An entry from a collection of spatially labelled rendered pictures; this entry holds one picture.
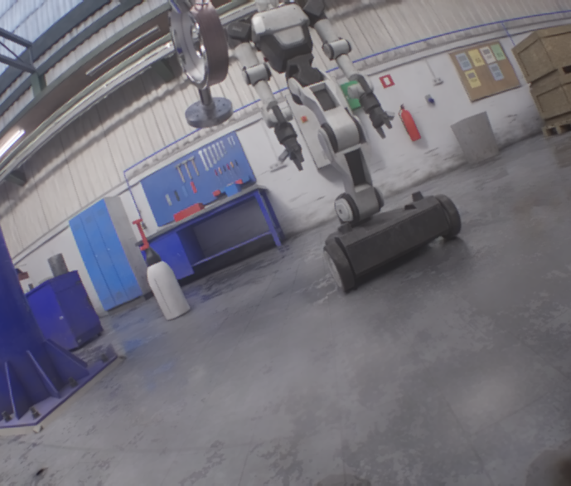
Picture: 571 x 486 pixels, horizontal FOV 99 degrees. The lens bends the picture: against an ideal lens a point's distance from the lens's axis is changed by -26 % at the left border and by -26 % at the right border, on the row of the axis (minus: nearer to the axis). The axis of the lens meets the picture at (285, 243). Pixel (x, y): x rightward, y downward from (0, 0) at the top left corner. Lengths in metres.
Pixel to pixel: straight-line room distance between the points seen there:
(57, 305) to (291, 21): 3.06
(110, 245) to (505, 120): 6.83
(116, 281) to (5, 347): 3.92
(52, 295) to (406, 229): 3.10
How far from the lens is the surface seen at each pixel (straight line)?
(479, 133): 5.13
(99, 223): 5.62
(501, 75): 6.36
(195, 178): 5.29
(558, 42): 5.10
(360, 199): 1.51
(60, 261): 3.77
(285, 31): 1.70
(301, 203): 4.98
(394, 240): 1.32
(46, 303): 3.59
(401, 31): 5.98
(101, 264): 5.72
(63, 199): 6.95
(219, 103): 1.42
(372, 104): 1.59
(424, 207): 1.39
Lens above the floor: 0.38
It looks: 5 degrees down
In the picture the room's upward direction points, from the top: 23 degrees counter-clockwise
